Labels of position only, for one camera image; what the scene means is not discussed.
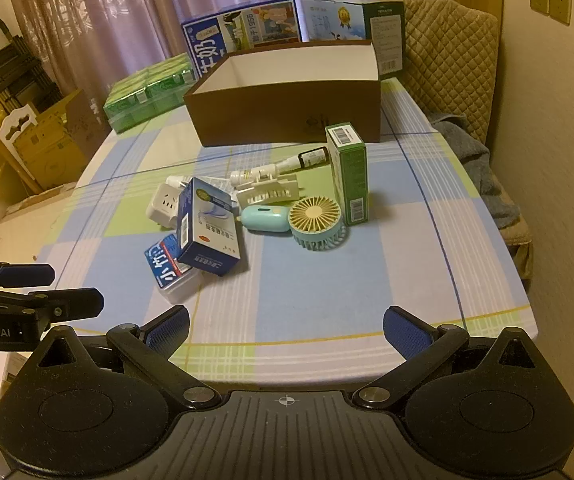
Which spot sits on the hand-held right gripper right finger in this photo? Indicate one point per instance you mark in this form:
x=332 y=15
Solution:
x=407 y=332

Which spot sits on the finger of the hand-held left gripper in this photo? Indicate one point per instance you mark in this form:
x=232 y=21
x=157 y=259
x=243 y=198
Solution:
x=77 y=301
x=27 y=274

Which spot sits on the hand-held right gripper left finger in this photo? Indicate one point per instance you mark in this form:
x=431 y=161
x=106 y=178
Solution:
x=167 y=331

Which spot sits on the blue white medicine box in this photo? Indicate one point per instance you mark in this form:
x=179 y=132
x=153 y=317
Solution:
x=207 y=230

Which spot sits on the white power adapter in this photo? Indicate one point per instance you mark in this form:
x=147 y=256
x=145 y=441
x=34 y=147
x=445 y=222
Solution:
x=164 y=202

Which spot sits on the teal mini fan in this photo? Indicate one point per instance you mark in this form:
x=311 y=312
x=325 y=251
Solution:
x=314 y=217

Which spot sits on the teal oval device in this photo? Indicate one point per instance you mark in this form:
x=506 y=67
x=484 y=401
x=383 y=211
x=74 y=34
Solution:
x=264 y=219

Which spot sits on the green tall box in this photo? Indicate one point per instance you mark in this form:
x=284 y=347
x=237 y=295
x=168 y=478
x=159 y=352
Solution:
x=349 y=180

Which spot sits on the cream hair clip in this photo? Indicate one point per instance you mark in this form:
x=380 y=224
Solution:
x=267 y=192

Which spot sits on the white blue tube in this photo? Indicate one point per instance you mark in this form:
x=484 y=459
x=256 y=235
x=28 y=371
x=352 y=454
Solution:
x=252 y=175

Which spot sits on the small brown bottle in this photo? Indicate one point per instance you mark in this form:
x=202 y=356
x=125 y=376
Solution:
x=314 y=156

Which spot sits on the brown cardboard storage box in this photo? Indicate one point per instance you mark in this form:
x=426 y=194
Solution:
x=287 y=110

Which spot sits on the brown cardboard carton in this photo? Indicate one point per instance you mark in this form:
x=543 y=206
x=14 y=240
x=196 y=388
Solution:
x=52 y=145

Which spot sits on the grey towel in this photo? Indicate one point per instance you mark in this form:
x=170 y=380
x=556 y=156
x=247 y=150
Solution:
x=467 y=150

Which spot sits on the green drink carton pack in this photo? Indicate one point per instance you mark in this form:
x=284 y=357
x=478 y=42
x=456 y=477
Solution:
x=137 y=95

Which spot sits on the beige quilted chair cover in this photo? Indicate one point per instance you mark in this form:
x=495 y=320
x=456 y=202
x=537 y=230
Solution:
x=442 y=60

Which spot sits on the pink curtain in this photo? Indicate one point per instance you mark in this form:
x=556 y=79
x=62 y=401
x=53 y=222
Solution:
x=117 y=10

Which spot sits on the dark blue milk carton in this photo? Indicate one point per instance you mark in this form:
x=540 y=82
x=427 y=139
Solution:
x=207 y=45

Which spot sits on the light blue milk carton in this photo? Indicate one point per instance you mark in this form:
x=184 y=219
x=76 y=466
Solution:
x=387 y=35

